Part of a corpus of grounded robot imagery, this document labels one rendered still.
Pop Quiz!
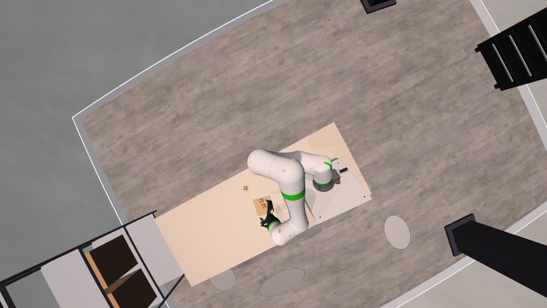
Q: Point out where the tan mat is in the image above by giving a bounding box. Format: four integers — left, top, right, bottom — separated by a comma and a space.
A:
253, 196, 271, 216

